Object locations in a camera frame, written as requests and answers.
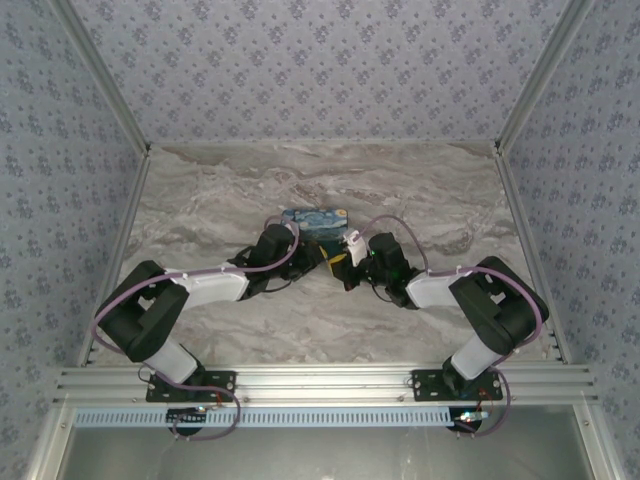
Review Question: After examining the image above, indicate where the starry night printed box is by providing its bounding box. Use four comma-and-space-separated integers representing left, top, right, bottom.
281, 206, 352, 279

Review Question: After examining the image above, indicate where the small black circuit board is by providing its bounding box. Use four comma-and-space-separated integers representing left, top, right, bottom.
166, 407, 209, 426
449, 408, 490, 431

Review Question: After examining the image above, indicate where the grey sheet metal panel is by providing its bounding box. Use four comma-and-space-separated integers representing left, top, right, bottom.
64, 407, 586, 480

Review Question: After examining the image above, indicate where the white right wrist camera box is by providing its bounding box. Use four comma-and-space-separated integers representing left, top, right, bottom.
344, 228, 372, 269

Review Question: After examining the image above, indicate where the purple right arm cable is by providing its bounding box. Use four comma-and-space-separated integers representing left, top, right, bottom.
357, 214, 551, 359

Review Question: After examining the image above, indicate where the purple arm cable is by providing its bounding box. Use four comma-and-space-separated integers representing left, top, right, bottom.
357, 214, 551, 359
92, 219, 302, 357

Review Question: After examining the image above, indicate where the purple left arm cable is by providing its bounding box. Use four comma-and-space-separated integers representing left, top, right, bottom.
92, 219, 302, 357

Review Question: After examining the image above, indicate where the aluminium front rail extrusion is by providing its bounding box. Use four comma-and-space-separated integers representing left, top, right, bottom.
53, 363, 600, 407

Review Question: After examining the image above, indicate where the aluminium side rail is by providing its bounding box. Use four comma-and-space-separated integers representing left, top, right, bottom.
492, 147, 574, 366
74, 149, 154, 369

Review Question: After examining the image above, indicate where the light blue slotted cable duct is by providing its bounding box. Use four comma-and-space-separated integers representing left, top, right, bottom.
73, 405, 451, 430

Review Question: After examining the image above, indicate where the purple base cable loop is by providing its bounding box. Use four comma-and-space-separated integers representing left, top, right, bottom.
171, 382, 242, 442
455, 367, 512, 439

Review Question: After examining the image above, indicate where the aluminium frame post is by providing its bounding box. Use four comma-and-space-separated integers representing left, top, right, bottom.
572, 403, 619, 480
24, 404, 76, 480
49, 0, 153, 156
493, 0, 599, 156

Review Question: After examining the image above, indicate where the aluminium lower frame post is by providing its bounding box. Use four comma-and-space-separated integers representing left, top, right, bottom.
24, 404, 76, 480
572, 403, 619, 480

